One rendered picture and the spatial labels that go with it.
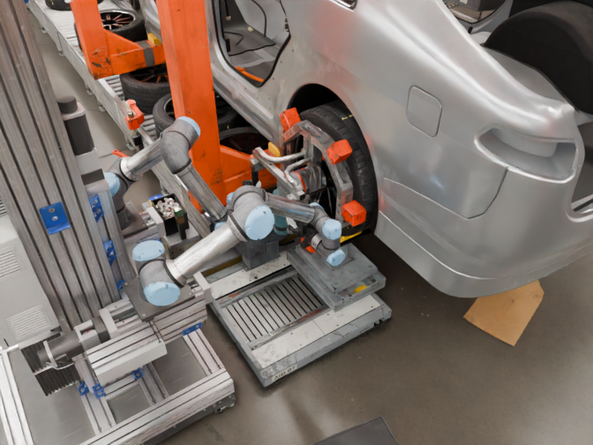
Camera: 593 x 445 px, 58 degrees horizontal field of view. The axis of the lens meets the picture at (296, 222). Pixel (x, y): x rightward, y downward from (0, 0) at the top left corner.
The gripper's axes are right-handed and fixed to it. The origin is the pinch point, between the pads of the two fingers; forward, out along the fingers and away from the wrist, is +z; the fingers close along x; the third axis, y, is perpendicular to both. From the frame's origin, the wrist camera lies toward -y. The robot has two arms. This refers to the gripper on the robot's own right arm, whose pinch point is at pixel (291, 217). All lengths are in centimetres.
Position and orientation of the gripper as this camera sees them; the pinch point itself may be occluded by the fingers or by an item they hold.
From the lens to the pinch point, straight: 245.4
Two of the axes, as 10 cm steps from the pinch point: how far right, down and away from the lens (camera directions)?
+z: -5.5, -5.5, 6.3
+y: 0.0, -7.6, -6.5
